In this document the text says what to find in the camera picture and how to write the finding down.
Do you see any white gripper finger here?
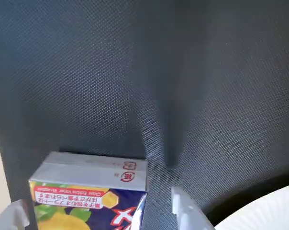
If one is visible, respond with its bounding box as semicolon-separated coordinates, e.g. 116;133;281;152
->
0;198;32;230
170;186;216;230

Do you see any colourful candy box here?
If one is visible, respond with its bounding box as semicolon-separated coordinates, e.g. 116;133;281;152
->
28;151;149;230

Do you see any round white paper dish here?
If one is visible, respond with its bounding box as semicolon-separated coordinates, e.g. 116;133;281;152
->
214;183;289;230

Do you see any dark grey textured mat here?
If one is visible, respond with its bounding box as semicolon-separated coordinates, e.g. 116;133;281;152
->
0;0;289;230

